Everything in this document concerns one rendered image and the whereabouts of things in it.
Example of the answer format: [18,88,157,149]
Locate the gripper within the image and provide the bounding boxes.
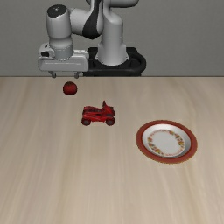
[37,42,90,80]

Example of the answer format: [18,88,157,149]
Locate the red tomato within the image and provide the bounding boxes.
[62,81,78,96]

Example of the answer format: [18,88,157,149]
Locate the red-rimmed white plate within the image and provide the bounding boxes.
[135,119,199,165]

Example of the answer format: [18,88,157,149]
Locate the red toy car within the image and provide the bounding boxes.
[80,100,116,127]

